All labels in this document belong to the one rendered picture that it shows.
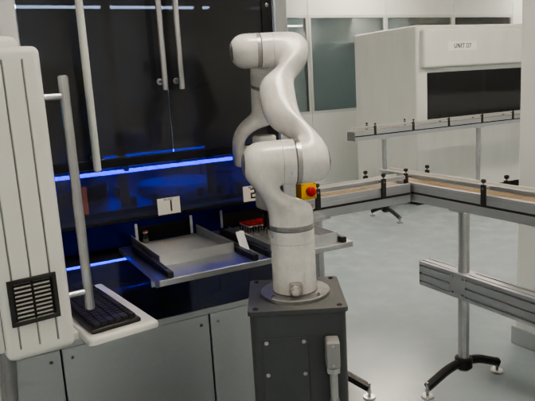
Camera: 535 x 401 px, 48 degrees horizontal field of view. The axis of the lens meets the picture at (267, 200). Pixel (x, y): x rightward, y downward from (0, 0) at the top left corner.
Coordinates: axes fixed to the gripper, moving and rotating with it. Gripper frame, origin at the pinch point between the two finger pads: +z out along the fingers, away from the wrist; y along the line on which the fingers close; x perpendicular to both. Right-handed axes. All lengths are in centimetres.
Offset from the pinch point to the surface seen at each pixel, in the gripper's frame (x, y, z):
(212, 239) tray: -18.3, -9.6, 4.9
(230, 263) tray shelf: -24.5, 19.4, 6.1
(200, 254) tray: -30.1, 8.0, 4.5
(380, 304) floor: 132, -108, 94
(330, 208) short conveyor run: 46, -29, 6
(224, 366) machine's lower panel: -14, -18, 59
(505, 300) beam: 95, 23, 44
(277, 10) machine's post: 18, -18, -76
